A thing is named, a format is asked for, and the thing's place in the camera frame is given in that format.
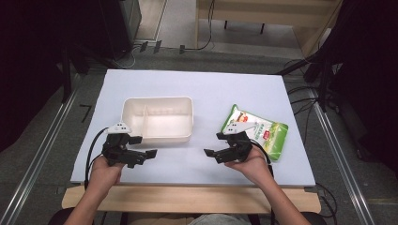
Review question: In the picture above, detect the white divided plastic container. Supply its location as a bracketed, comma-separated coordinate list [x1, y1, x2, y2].
[120, 96, 194, 145]

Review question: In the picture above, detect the person's grey clothing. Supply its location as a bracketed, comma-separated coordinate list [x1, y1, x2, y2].
[187, 213, 252, 225]

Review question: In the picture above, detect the black floor cable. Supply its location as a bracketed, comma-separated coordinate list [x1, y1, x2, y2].
[178, 0, 217, 54]

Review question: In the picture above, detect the wooden table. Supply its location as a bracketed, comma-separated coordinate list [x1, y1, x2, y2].
[61, 184, 323, 216]

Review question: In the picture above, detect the light wooden bench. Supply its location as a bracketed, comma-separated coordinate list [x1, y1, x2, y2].
[194, 0, 345, 59]

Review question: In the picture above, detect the dark curtain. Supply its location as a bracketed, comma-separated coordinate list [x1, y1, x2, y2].
[0, 0, 106, 154]
[325, 0, 398, 177]

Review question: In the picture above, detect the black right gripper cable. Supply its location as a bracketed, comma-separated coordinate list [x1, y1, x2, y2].
[250, 139, 276, 180]

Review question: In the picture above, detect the metal floor rail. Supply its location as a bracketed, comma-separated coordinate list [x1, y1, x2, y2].
[0, 87, 80, 225]
[309, 88, 376, 225]

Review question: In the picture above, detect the bundle of black floor cables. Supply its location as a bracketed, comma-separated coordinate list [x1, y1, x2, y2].
[285, 83, 321, 117]

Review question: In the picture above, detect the white floor cable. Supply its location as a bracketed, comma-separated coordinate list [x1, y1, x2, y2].
[111, 43, 142, 70]

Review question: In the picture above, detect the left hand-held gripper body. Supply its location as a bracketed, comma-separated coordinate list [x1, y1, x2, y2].
[101, 122, 139, 169]

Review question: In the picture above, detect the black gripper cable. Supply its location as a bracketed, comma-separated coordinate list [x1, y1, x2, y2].
[84, 126, 111, 191]
[250, 139, 276, 180]

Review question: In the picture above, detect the white board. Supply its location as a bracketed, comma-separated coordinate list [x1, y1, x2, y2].
[69, 68, 317, 188]

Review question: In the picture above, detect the black cabinet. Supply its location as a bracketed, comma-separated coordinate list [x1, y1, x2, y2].
[99, 0, 143, 61]

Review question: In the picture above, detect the person's left hand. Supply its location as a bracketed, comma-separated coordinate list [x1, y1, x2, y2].
[89, 155, 126, 188]

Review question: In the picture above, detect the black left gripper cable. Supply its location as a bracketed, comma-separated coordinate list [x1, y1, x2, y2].
[84, 126, 111, 191]

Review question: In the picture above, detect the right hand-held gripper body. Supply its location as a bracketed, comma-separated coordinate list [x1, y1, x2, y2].
[219, 121, 260, 164]

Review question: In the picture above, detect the person's right hand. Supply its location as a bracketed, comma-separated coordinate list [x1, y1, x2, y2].
[224, 144, 274, 188]

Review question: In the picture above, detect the green and white snack packet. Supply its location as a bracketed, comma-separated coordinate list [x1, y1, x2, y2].
[220, 103, 289, 162]

